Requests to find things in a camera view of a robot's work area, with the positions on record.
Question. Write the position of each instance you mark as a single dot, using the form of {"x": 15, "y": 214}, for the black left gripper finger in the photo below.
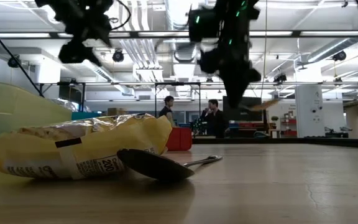
{"x": 76, "y": 51}

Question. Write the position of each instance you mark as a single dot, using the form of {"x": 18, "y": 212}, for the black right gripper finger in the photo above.
{"x": 236, "y": 91}

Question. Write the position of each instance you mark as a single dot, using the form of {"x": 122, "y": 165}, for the clear snack bag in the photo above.
{"x": 70, "y": 105}

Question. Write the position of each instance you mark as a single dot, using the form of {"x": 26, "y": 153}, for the black monitor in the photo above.
{"x": 249, "y": 115}

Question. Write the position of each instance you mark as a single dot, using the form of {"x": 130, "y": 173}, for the person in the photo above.
{"x": 214, "y": 119}
{"x": 166, "y": 109}

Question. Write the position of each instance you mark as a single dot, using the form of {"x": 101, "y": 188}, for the black ceiling spotlight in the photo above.
{"x": 280, "y": 77}
{"x": 15, "y": 62}
{"x": 339, "y": 56}
{"x": 117, "y": 56}

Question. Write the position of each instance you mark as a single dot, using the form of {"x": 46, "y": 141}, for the red storage shelf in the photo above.
{"x": 291, "y": 122}

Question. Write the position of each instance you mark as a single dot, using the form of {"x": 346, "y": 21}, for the tan cardboard box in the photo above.
{"x": 117, "y": 111}

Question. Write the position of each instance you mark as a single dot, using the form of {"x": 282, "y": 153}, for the red pink small box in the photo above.
{"x": 180, "y": 139}

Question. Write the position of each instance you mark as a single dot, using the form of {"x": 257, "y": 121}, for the white pillar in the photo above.
{"x": 309, "y": 109}

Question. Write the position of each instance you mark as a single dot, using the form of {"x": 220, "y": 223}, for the yellow translucent plastic tray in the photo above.
{"x": 17, "y": 105}

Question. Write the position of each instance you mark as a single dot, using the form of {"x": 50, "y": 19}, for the yellow Maruchan ramen packet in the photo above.
{"x": 89, "y": 146}

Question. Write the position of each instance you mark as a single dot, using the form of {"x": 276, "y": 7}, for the white ceiling duct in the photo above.
{"x": 104, "y": 73}

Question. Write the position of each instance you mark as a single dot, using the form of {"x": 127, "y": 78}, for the silver ventilation duct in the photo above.
{"x": 183, "y": 53}

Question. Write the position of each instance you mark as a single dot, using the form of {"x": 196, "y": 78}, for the black metal table frame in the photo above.
{"x": 291, "y": 141}

